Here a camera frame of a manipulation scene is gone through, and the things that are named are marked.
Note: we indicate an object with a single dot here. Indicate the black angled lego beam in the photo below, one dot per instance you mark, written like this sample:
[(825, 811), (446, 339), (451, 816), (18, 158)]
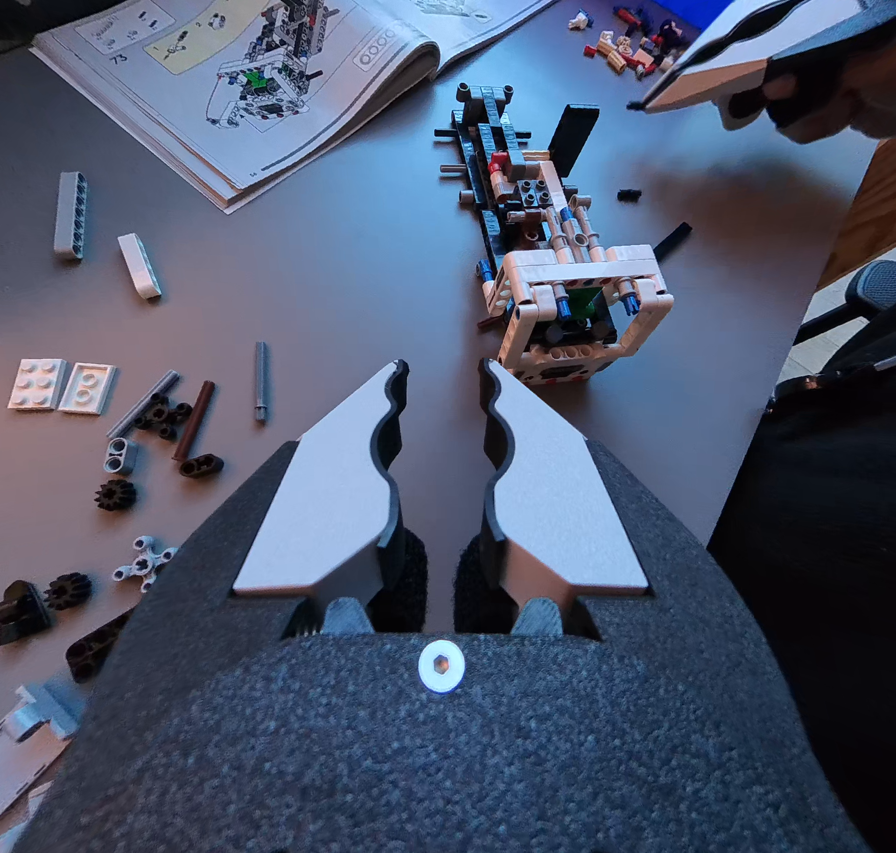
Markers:
[(94, 646)]

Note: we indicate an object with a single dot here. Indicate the light grey two-hole connector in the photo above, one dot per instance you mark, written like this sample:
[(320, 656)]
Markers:
[(121, 455)]

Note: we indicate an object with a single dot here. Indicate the black lego block piece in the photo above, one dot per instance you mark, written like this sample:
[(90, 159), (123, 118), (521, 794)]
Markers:
[(21, 611)]

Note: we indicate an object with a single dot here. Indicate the black lego cross connector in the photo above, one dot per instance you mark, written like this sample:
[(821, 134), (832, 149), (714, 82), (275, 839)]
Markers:
[(161, 415)]

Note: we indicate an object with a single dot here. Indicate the light grey holed lego beam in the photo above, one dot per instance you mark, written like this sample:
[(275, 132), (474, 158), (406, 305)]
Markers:
[(70, 216)]

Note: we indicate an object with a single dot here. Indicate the black lego gear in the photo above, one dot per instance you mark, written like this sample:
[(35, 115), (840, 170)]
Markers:
[(68, 590), (115, 494)]

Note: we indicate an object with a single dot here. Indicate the lego truck model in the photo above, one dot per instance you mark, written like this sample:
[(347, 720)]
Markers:
[(581, 265)]

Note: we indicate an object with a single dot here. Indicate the white lego beam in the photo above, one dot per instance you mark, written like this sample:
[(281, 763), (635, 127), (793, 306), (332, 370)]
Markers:
[(140, 266)]

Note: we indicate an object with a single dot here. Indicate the person's black clothing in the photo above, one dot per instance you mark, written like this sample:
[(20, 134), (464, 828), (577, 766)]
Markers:
[(805, 552)]

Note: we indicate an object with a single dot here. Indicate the black two-hole lego beam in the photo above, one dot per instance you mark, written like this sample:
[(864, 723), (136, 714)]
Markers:
[(201, 464)]

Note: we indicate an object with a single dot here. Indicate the short grey lego axle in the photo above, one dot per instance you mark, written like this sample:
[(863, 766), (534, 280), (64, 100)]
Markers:
[(261, 380)]

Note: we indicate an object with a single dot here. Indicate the pile of small lego pieces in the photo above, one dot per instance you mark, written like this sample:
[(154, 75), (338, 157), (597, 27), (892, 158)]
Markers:
[(623, 47)]

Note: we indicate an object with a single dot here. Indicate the lego instruction booklet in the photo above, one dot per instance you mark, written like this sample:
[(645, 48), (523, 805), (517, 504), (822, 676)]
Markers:
[(245, 117)]

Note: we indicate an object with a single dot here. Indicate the black lego axle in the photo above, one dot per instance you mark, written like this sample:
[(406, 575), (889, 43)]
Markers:
[(672, 240)]

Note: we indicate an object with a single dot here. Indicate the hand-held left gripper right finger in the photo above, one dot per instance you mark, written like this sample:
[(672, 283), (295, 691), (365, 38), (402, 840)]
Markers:
[(560, 517)]

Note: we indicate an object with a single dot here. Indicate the black office chair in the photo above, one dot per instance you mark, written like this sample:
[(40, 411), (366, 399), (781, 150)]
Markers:
[(868, 286)]

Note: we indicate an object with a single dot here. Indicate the white lego panel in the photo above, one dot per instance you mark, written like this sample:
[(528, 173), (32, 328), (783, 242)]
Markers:
[(24, 769)]

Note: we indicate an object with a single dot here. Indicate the light grey lego rotor connector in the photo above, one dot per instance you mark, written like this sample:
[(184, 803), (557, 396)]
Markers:
[(143, 562)]

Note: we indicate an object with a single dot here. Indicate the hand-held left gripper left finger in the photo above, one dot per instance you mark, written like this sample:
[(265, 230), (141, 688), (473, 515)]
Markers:
[(329, 510)]

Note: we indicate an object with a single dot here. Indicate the person's right hand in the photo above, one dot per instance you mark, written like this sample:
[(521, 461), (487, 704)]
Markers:
[(864, 89)]

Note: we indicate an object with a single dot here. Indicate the long grey lego axle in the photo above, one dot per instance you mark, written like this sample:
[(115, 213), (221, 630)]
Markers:
[(143, 405)]

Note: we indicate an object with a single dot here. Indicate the black lego pin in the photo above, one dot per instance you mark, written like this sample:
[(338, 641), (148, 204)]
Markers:
[(630, 195)]

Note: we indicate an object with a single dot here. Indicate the dark brown lego axle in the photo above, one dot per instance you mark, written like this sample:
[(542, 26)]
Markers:
[(196, 419)]

